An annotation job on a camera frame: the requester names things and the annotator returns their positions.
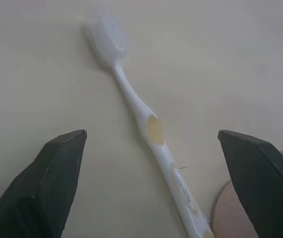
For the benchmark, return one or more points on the white toothbrush with yellow grips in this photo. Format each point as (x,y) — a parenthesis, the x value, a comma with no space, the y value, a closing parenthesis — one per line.
(156,138)

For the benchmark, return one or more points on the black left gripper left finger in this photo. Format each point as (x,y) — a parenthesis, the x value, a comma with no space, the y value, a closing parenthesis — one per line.
(39,188)

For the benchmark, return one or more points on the pink mug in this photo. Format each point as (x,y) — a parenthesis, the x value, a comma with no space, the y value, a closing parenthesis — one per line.
(226,210)

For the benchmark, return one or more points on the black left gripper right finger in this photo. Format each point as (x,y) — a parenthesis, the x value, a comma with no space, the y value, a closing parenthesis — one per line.
(260,183)

